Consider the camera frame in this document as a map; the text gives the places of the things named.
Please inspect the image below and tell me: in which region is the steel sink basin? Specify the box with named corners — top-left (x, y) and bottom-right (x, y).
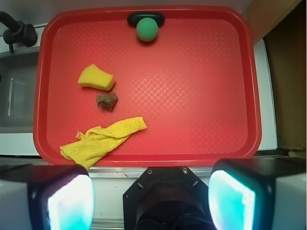
top-left (0, 47), bottom-right (39, 134)

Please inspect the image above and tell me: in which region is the yellow sponge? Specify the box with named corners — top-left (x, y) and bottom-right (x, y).
top-left (78, 64), bottom-right (115, 91)

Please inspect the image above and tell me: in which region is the green dimpled ball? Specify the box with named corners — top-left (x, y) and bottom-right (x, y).
top-left (136, 17), bottom-right (159, 42)

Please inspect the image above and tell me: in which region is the yellow cloth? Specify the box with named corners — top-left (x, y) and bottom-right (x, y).
top-left (59, 117), bottom-right (147, 170)

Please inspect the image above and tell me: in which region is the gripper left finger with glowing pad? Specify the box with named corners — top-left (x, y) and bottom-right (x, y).
top-left (0, 164), bottom-right (95, 230)

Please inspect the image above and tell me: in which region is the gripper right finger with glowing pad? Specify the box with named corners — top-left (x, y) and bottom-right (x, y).
top-left (208, 158), bottom-right (307, 230)

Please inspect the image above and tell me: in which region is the black faucet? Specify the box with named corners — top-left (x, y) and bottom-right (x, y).
top-left (0, 11), bottom-right (38, 54)

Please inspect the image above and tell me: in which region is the red plastic tray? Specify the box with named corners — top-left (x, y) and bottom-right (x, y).
top-left (34, 6), bottom-right (261, 167)

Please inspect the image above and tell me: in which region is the brown rock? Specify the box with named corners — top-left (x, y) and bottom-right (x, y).
top-left (95, 93), bottom-right (118, 112)

